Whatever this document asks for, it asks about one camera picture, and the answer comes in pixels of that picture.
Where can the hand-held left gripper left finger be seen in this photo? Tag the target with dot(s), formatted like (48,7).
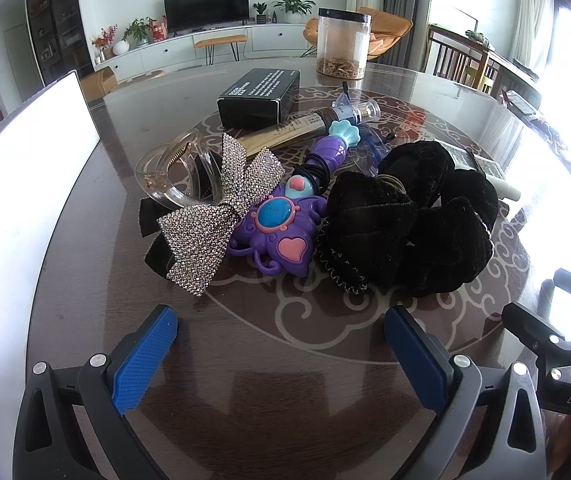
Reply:
(140,360)

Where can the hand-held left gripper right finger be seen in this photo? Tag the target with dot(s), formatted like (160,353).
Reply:
(415,355)

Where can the black velvet scrunchie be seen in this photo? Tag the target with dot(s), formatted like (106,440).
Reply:
(370,220)
(418,165)

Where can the rhinestone bow hair clip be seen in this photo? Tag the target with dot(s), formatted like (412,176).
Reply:
(200,230)

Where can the white tube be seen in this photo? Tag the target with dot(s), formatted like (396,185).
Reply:
(480,167)

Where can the clear hair claw clip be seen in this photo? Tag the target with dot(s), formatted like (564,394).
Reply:
(165,180)

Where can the purple toy wand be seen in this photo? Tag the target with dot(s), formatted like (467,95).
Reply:
(275,230)

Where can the small clear bottle blue label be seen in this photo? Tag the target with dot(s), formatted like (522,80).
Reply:
(355,111)

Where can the beige tube with cap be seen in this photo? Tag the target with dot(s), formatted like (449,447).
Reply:
(275,135)

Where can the blue clear safety glasses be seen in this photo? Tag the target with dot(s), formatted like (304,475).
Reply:
(373,152)

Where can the wooden dining chair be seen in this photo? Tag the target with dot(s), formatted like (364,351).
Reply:
(453,57)

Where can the brown cardboard box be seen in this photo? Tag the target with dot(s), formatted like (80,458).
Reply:
(97,82)

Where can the black cardboard box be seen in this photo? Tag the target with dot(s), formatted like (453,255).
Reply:
(258,95)

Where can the white tv cabinet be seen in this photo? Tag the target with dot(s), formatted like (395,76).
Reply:
(175,50)

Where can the orange lounge chair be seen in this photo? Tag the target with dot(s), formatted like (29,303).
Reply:
(390,27)

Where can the red flowers in white vase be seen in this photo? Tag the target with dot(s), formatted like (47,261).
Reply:
(110,42)

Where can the clear jar with black lid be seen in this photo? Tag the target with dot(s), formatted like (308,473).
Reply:
(343,40)

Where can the orange bench with hairpin legs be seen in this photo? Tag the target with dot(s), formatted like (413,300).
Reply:
(220,41)

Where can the leafy potted plant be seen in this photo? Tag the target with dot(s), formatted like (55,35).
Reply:
(138,30)

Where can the red gift box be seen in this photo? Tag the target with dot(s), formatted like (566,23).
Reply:
(159,30)

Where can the dark glass display cabinet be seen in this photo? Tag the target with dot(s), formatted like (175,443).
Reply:
(57,20)

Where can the black television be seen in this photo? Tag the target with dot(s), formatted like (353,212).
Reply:
(205,6)

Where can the small green potted plant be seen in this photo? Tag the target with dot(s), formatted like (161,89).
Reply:
(260,12)

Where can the large green potted plant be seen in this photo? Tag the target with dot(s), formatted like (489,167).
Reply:
(293,5)

